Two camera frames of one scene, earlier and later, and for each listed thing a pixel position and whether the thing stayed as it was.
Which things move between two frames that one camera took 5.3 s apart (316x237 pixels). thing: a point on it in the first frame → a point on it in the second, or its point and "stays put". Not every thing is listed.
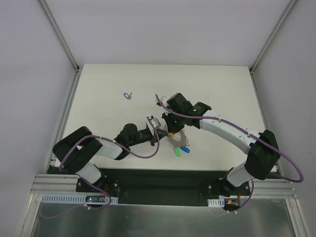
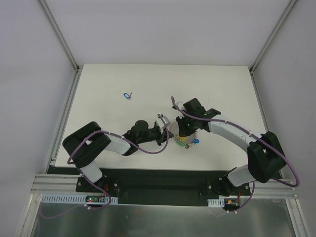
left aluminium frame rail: x=78 y=69 stays put
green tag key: x=177 y=151 → x=180 y=143
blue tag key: x=127 y=96 stays put
